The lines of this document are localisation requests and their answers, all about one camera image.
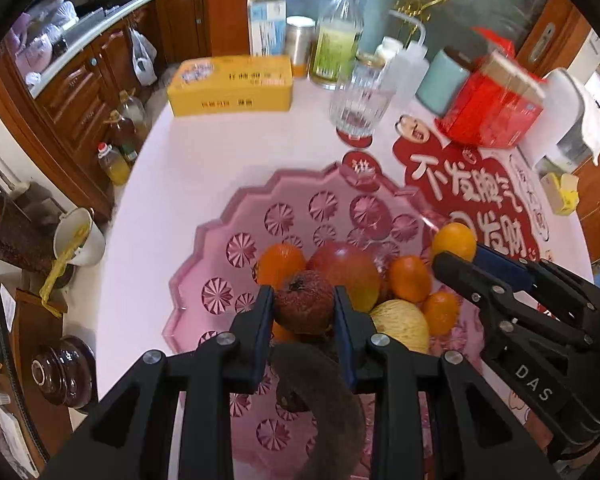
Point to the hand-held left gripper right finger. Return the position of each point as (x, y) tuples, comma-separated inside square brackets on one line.
[(342, 330)]

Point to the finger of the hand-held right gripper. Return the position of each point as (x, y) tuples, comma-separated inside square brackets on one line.
[(460, 275), (500, 265)]

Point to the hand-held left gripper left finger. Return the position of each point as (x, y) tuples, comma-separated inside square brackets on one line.
[(265, 320)]

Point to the orange tangerine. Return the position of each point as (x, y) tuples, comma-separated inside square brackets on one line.
[(282, 334), (277, 265), (455, 240), (440, 312), (410, 277)]

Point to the wrinkled red pomegranate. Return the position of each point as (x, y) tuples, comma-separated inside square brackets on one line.
[(302, 305)]

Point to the red yellow apple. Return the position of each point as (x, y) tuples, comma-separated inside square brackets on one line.
[(345, 270)]

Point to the pale yellow melon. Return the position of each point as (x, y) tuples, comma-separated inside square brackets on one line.
[(405, 325)]

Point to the pink plastic bowl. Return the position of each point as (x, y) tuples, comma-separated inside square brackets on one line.
[(220, 260)]

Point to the dark brown banana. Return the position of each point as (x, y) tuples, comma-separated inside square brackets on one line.
[(330, 410)]

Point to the yellow tissue box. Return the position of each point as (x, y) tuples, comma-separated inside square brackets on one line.
[(560, 192)]

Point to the white countertop appliance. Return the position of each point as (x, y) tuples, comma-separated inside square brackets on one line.
[(555, 130)]

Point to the white cloth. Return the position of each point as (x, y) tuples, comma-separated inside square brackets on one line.
[(587, 120)]

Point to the teal canister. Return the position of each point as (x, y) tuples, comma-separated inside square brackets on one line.
[(440, 82)]

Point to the white pot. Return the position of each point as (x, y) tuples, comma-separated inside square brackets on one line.
[(87, 245)]

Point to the clear glass tumbler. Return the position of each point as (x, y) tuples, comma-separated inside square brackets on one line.
[(360, 105)]

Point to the brown ceramic jar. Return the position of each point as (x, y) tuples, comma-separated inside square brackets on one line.
[(62, 375)]

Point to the yellow plastic scoop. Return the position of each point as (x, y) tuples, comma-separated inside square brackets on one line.
[(62, 265)]

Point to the white plastic squeeze bottle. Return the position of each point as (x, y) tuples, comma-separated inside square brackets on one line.
[(405, 67)]

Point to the cooking oil bottle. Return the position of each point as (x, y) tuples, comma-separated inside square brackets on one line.
[(117, 132), (114, 165), (132, 112)]

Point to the small glass jar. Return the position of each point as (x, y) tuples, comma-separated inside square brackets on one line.
[(370, 59)]

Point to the clear bottle green label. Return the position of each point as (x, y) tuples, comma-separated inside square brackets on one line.
[(335, 45)]

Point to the small metal can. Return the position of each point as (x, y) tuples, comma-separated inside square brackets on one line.
[(300, 45)]

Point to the wooden kitchen cabinet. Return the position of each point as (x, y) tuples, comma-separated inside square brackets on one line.
[(70, 110)]

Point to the white plastic bag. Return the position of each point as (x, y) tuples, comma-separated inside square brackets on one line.
[(142, 60)]

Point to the blue white carton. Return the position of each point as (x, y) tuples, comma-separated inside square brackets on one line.
[(266, 25)]

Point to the pink plastic bag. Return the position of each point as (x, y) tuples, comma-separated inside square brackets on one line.
[(40, 45)]

